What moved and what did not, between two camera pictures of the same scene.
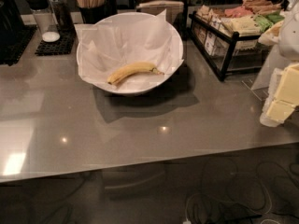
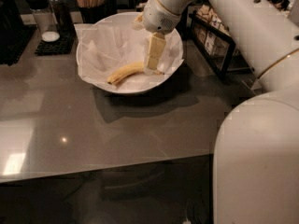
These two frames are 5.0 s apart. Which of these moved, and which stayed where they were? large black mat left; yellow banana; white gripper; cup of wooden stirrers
Moved: white gripper
Stayed: cup of wooden stirrers; yellow banana; large black mat left
